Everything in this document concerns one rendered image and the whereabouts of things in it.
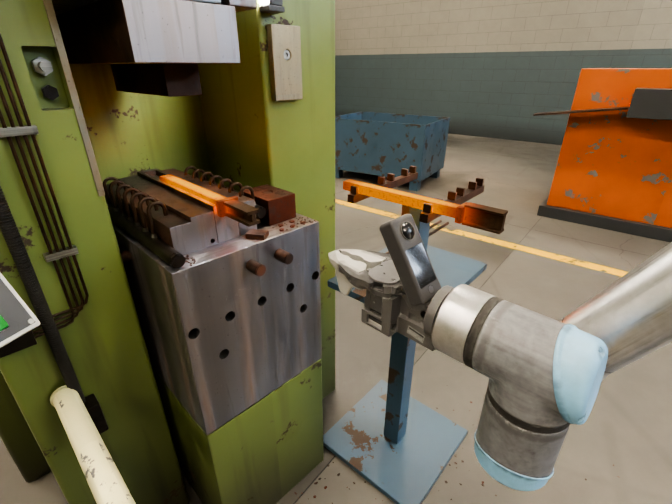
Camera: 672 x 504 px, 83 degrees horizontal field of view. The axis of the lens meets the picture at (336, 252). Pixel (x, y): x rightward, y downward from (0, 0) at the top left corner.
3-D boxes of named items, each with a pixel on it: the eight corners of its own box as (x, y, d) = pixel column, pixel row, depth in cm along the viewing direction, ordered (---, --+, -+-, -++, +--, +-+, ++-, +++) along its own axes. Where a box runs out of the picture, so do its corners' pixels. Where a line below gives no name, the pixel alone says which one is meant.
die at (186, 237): (257, 230, 90) (254, 196, 86) (175, 257, 77) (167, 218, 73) (177, 193, 116) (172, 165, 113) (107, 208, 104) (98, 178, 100)
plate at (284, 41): (302, 99, 102) (300, 26, 95) (276, 101, 97) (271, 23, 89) (298, 98, 104) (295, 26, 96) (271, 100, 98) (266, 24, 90)
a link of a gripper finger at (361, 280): (331, 275, 56) (378, 298, 50) (331, 266, 55) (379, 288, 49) (353, 264, 59) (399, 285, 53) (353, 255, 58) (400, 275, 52)
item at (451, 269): (486, 269, 117) (487, 263, 117) (420, 329, 90) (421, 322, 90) (403, 242, 135) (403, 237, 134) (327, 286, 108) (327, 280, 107)
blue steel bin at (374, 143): (442, 176, 484) (449, 116, 453) (419, 192, 423) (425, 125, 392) (359, 164, 543) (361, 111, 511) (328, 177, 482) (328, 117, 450)
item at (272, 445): (324, 460, 136) (322, 358, 115) (230, 545, 111) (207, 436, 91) (238, 378, 171) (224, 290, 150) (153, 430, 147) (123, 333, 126)
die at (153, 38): (241, 63, 74) (235, 6, 70) (134, 62, 62) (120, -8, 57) (153, 64, 101) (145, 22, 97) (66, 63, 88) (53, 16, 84)
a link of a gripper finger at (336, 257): (316, 285, 61) (359, 308, 56) (316, 252, 59) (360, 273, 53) (330, 278, 63) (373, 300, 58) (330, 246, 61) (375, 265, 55)
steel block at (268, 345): (322, 358, 115) (319, 221, 95) (207, 436, 91) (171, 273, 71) (224, 289, 150) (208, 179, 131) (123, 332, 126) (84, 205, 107)
